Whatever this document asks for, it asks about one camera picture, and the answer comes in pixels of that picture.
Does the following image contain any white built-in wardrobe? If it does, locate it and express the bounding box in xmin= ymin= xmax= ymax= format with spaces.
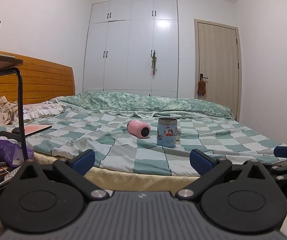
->
xmin=83 ymin=0 xmax=179 ymax=98

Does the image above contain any blue cartoon printed cup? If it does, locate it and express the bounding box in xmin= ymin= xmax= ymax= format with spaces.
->
xmin=156 ymin=118 xmax=178 ymax=148

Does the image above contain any black table stand pole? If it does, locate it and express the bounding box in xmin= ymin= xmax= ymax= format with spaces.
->
xmin=0 ymin=67 xmax=28 ymax=161

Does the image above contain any green floral duvet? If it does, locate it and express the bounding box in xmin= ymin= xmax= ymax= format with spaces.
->
xmin=57 ymin=91 xmax=234 ymax=120

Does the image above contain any green checkered bed sheet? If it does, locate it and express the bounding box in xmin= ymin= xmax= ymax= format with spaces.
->
xmin=0 ymin=104 xmax=287 ymax=177

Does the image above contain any brown plush on handle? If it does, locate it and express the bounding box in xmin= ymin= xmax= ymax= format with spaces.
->
xmin=197 ymin=80 xmax=206 ymax=96

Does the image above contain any wooden headboard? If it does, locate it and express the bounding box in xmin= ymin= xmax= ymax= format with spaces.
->
xmin=0 ymin=51 xmax=76 ymax=105

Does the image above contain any dried flower bundle hanging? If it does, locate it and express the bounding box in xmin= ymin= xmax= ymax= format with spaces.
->
xmin=151 ymin=50 xmax=156 ymax=77

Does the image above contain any pink tablet on bed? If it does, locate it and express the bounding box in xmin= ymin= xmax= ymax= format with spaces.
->
xmin=11 ymin=124 xmax=52 ymax=138

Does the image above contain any purple plastic package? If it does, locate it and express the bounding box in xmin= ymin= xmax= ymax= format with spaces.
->
xmin=0 ymin=139 xmax=24 ymax=167

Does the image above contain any black door handle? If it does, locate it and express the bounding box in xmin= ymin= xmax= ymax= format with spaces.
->
xmin=200 ymin=73 xmax=208 ymax=81

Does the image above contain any pink cup lying down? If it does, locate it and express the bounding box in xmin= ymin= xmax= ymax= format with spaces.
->
xmin=127 ymin=120 xmax=150 ymax=139

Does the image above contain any floral pillow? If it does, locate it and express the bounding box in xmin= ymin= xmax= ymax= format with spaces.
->
xmin=23 ymin=103 xmax=64 ymax=122

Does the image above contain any yellow mattress pad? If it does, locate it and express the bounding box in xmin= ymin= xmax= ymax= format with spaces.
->
xmin=32 ymin=152 xmax=202 ymax=197

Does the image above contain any beige wooden door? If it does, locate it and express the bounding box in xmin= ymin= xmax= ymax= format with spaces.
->
xmin=194 ymin=19 xmax=242 ymax=121

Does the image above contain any floral crumpled cloth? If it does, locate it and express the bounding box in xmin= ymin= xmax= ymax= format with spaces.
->
xmin=0 ymin=96 xmax=18 ymax=127

